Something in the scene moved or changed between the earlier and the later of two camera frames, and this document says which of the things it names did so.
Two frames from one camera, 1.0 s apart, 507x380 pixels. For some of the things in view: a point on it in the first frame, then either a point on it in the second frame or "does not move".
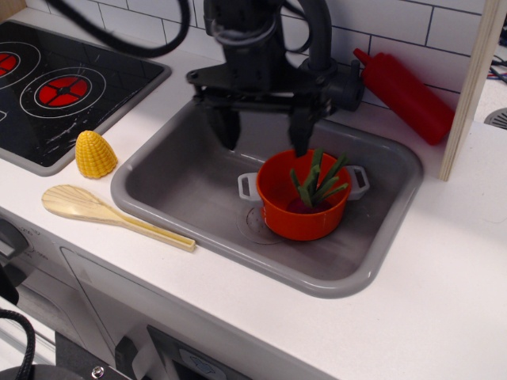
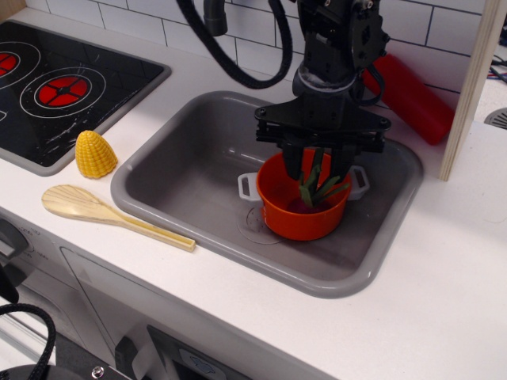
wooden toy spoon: (86, 204) does not move
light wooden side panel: (486, 41) does not move
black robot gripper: (255, 74) to (325, 121)
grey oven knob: (13, 239) does not move
